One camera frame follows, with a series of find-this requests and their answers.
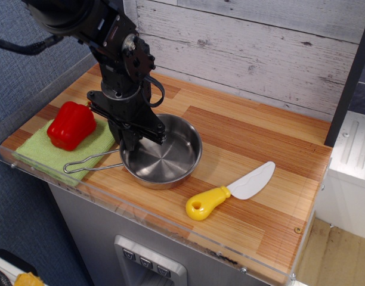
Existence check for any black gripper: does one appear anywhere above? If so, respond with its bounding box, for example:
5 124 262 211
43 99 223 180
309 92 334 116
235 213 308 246
87 86 166 151

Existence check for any metal pot with wire handle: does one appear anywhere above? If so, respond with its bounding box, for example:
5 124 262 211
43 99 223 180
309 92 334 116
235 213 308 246
63 114 203 189

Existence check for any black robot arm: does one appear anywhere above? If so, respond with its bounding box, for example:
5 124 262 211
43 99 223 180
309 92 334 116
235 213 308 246
25 1 166 151

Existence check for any red bell pepper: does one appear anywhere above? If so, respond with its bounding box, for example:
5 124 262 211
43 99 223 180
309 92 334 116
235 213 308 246
47 101 97 151

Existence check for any green cloth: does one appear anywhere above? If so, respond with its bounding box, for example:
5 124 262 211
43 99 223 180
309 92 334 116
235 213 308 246
14 120 115 186

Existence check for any grey toy fridge cabinet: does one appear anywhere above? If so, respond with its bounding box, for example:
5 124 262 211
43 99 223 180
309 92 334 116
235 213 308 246
50 185 264 285

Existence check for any clear acrylic guard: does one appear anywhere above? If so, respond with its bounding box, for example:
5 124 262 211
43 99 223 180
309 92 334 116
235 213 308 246
0 41 296 286

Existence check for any silver dispenser panel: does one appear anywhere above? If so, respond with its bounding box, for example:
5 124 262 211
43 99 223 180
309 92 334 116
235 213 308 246
114 235 188 285

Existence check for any yellow object at corner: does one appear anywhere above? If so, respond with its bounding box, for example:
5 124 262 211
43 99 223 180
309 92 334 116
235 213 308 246
14 272 45 286

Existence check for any yellow handled toy knife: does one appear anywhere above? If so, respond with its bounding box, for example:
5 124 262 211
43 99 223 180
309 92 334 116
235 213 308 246
185 161 276 221

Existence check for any dark right post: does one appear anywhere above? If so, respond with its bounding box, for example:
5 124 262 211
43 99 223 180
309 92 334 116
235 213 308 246
324 28 365 147

